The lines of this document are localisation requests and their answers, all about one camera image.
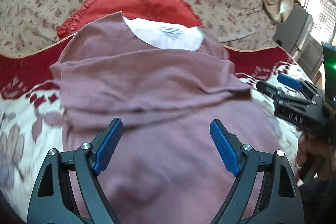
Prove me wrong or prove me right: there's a grey cabinet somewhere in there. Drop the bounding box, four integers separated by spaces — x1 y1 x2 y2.
273 3 323 79

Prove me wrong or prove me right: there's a red ruffled cushion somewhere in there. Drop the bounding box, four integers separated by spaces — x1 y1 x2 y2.
57 0 202 40

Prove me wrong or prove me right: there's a red and cream patterned blanket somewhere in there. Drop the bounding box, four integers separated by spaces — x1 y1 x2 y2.
1 41 308 221

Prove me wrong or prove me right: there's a person's right hand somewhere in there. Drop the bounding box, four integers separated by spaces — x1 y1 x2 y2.
295 127 335 181

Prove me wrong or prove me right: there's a mauve pink long-sleeve shirt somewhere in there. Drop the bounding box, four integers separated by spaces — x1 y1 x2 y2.
50 13 280 223

